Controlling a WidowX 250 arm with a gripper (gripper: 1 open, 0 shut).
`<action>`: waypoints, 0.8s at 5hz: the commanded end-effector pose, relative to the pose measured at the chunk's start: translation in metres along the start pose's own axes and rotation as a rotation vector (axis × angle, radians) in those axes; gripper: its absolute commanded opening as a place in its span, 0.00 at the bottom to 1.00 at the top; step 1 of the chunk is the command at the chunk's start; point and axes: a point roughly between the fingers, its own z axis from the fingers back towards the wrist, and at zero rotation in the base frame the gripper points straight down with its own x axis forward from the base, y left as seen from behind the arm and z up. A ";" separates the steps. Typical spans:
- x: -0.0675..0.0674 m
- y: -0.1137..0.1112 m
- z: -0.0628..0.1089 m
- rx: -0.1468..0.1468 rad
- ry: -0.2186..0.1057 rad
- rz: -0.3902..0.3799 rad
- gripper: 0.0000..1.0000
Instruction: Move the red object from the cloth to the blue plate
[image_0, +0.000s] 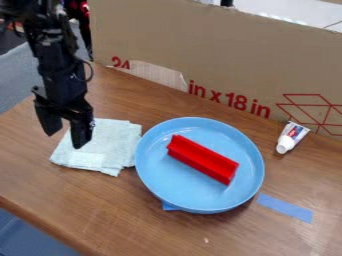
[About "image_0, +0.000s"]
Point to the black computer with lights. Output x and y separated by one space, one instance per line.
77 10

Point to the light blue folded cloth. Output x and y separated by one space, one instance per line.
108 153

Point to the red plastic block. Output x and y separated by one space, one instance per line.
203 159

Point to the blue plate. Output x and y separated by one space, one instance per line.
180 185

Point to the cardboard box wall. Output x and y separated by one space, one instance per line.
268 67

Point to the blue tape strip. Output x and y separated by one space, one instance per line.
284 208

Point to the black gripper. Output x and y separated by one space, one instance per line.
60 100

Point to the blue tape under plate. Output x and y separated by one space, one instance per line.
168 207

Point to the white toothpaste tube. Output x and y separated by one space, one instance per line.
291 136

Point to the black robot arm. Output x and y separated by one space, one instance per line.
46 29

